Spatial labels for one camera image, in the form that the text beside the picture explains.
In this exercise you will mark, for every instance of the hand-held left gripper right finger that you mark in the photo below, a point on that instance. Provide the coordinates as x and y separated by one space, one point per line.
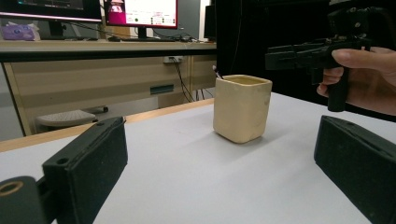
358 165

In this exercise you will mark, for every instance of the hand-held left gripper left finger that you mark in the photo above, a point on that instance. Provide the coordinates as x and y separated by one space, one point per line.
87 168

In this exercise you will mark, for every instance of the beige square cup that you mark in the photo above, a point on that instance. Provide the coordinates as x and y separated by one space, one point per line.
241 112

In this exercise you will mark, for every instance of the black curtain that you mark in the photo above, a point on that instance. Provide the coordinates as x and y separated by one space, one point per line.
280 21

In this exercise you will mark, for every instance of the grey footrest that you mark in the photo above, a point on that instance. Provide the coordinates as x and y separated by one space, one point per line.
65 118

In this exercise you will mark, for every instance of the black speaker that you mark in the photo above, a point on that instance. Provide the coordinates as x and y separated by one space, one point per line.
210 21

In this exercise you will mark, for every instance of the light wooden desk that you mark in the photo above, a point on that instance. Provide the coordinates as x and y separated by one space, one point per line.
93 77

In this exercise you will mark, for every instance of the white cabinet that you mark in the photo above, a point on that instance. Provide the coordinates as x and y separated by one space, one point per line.
7 118

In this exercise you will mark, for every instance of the white power strip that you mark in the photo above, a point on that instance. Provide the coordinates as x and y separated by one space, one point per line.
173 59

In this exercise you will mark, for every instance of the white table board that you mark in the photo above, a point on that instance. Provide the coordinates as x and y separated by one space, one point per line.
202 180

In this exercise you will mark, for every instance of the black keyboard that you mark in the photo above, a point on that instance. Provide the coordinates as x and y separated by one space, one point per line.
149 39

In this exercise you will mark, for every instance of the black computer mouse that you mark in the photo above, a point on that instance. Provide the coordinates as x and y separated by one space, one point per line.
114 38

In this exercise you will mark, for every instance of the bright screen monitor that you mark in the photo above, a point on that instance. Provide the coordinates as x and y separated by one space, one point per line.
143 12

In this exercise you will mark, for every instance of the purple tissue pack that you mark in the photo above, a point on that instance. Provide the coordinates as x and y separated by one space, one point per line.
18 32

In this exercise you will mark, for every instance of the dark screen monitor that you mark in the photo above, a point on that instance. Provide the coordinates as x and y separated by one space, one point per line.
46 7

